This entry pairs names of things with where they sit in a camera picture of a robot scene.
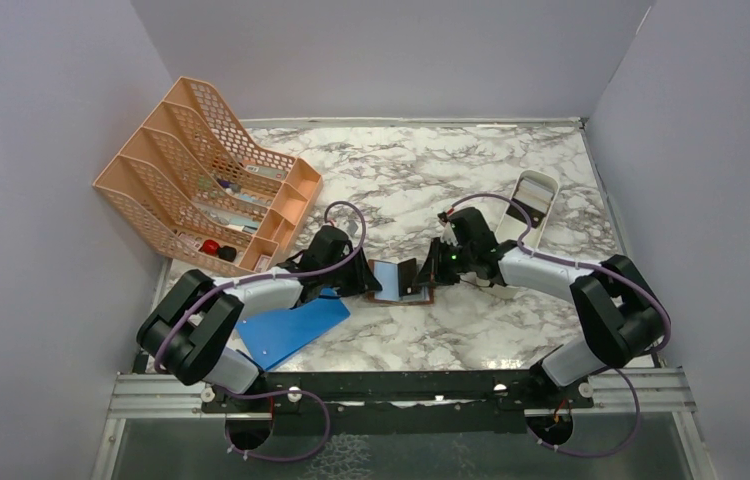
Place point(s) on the red round item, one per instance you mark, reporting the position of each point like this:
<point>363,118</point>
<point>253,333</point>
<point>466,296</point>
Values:
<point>210,247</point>

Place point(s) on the brown leather card holder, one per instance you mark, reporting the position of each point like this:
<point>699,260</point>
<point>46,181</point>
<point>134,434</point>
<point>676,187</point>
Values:
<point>386,273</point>

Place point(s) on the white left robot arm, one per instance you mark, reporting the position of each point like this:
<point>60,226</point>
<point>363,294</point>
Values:
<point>188,331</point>

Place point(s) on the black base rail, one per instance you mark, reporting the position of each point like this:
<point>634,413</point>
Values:
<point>393,402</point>

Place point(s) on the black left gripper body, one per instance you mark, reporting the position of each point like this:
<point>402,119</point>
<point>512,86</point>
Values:
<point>342,279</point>

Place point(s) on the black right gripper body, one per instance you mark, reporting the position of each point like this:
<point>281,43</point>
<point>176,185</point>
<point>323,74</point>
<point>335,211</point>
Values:
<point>456,260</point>

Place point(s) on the black round item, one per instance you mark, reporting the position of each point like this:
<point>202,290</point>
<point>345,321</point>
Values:
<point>227,253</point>

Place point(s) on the blue plastic board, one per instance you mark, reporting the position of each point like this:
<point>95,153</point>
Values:
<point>274,336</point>

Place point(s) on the peach plastic file organizer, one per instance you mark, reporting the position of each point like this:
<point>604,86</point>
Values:
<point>191,172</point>

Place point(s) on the cream oval plastic tray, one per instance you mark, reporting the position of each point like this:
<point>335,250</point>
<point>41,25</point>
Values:
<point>527,218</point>

